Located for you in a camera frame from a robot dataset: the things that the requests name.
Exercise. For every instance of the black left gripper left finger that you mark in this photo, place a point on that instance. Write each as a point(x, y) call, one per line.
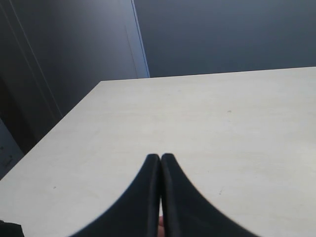
point(135, 213)

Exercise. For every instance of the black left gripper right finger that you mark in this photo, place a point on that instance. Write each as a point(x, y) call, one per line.
point(186, 213)

